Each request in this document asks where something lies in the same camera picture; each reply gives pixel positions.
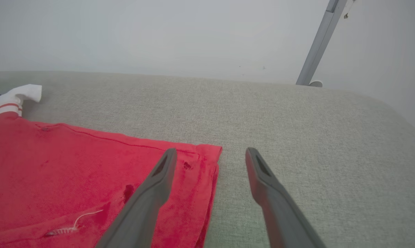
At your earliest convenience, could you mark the grey-green fabric sofa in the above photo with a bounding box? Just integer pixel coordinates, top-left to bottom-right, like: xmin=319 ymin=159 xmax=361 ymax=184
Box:
xmin=0 ymin=71 xmax=415 ymax=248

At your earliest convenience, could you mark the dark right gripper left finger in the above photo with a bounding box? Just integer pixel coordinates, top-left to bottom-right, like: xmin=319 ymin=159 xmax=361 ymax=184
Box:
xmin=95 ymin=148 xmax=178 ymax=248

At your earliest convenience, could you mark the grey metal slanted pole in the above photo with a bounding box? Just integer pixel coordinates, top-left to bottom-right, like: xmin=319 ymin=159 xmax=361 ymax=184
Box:
xmin=296 ymin=0 xmax=348 ymax=86

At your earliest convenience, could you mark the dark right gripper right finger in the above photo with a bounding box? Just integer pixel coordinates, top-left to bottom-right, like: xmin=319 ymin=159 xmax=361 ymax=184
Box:
xmin=245 ymin=147 xmax=327 ymax=248

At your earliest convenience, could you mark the red and white shirt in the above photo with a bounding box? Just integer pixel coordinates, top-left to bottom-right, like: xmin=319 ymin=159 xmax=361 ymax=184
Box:
xmin=0 ymin=84 xmax=223 ymax=248

